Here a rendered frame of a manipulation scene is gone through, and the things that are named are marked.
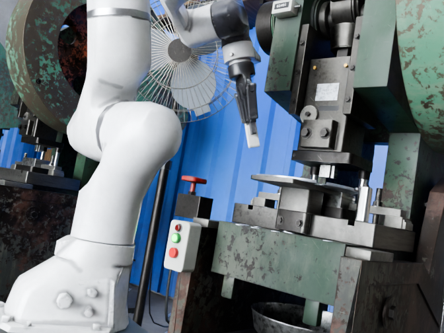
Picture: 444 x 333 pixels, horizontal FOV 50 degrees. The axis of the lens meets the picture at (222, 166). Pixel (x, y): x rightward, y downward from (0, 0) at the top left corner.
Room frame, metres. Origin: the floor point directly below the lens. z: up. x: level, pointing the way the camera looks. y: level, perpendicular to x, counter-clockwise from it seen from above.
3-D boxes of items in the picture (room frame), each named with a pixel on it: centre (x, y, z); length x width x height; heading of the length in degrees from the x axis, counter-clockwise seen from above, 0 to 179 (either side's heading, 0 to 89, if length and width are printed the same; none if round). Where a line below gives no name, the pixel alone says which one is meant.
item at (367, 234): (1.41, -0.32, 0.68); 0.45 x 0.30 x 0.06; 49
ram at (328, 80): (1.38, -0.30, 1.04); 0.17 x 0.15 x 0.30; 139
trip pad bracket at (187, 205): (1.44, 0.06, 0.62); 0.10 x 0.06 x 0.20; 49
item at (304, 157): (1.42, -0.33, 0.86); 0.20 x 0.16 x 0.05; 49
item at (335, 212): (1.42, -0.33, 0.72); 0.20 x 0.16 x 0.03; 49
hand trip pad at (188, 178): (1.45, 0.08, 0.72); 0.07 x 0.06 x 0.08; 139
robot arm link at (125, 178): (0.82, 0.16, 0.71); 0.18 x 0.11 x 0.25; 48
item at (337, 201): (1.41, -0.32, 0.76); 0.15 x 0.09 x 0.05; 49
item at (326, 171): (1.41, -0.32, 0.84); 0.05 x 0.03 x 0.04; 49
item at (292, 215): (1.28, -0.21, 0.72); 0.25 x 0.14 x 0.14; 139
